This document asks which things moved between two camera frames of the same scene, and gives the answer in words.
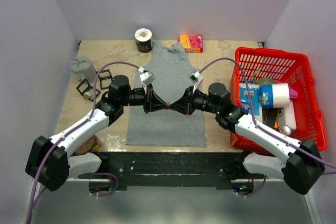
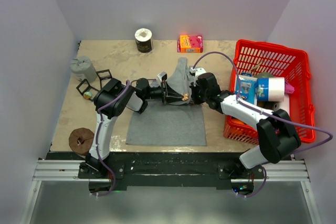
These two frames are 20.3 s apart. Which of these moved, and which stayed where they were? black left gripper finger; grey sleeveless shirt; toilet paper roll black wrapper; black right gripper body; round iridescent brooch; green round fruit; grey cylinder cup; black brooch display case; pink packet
Moved: black right gripper body; green round fruit; grey sleeveless shirt; pink packet; black left gripper finger
Stayed: round iridescent brooch; toilet paper roll black wrapper; grey cylinder cup; black brooch display case
